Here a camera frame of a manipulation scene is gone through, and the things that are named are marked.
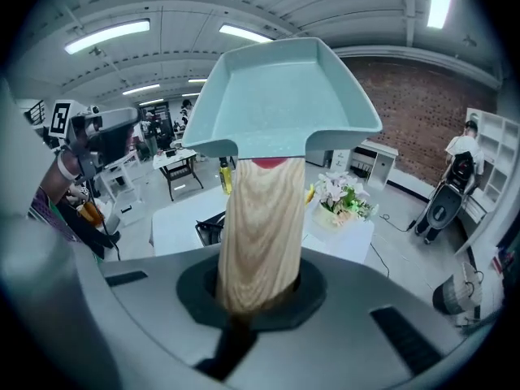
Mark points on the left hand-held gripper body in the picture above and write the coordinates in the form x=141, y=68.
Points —
x=79, y=136

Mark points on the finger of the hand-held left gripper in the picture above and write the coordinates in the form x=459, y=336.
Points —
x=120, y=118

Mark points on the person's left forearm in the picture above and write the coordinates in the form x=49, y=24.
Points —
x=57, y=181

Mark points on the white wristband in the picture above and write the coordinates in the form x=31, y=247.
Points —
x=65, y=167

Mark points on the ceiling light tube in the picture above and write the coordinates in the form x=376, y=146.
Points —
x=141, y=89
x=243, y=33
x=439, y=0
x=106, y=35

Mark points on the white table black legs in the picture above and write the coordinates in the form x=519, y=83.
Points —
x=174, y=163

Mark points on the orange plastic bottle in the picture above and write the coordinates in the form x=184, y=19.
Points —
x=91, y=213

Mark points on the person's purple patterned clothing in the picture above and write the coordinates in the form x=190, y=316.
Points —
x=53, y=213

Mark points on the yellow oil bottle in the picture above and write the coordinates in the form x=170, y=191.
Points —
x=226, y=179

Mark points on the white small box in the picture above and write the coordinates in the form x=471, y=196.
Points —
x=340, y=160

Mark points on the flower bouquet in white pot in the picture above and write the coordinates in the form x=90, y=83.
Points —
x=343, y=201

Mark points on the white low cabinet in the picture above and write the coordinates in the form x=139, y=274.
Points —
x=380, y=165

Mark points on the white cubby shelf unit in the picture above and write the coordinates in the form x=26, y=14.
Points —
x=493, y=161

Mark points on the white frame table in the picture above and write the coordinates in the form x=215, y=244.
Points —
x=120, y=173

